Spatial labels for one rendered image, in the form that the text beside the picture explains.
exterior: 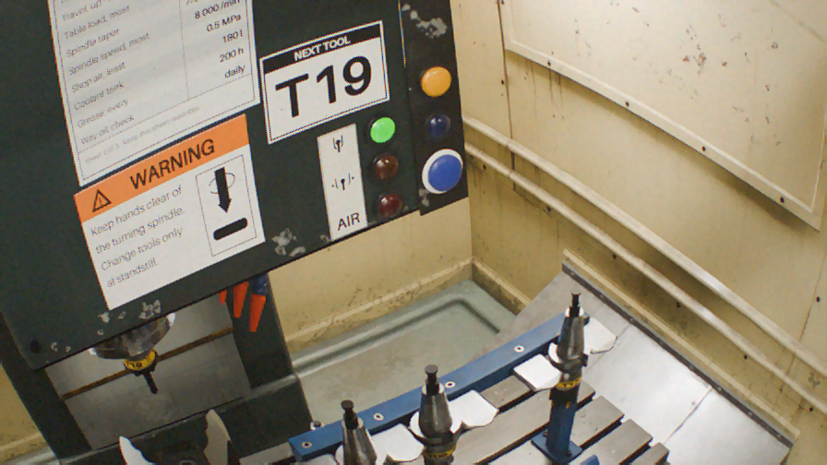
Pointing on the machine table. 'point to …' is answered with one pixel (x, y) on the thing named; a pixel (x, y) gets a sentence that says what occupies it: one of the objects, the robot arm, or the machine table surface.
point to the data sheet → (149, 73)
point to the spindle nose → (134, 340)
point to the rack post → (558, 435)
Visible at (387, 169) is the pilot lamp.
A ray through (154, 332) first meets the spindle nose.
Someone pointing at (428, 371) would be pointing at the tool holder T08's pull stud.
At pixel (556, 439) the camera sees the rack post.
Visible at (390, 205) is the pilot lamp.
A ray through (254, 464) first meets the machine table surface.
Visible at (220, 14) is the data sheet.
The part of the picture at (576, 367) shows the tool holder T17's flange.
